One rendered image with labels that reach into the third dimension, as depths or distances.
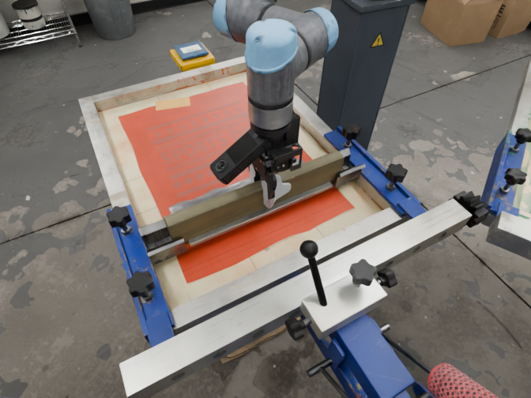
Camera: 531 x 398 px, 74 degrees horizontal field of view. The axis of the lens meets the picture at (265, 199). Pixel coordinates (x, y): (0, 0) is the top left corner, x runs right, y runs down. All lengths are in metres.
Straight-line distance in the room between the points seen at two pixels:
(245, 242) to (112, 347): 1.15
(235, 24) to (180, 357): 0.55
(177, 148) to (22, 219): 1.56
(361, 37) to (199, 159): 0.60
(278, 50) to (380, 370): 0.48
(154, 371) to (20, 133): 2.62
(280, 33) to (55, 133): 2.50
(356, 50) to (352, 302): 0.82
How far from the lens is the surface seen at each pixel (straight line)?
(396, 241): 0.70
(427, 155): 2.57
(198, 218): 0.69
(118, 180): 0.89
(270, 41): 0.52
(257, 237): 0.77
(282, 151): 0.65
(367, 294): 0.59
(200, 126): 1.04
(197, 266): 0.74
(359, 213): 0.83
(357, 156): 0.89
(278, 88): 0.55
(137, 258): 0.73
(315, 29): 0.61
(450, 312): 1.92
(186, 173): 0.91
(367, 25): 1.17
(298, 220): 0.79
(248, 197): 0.71
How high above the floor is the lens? 1.59
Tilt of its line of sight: 50 degrees down
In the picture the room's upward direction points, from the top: straight up
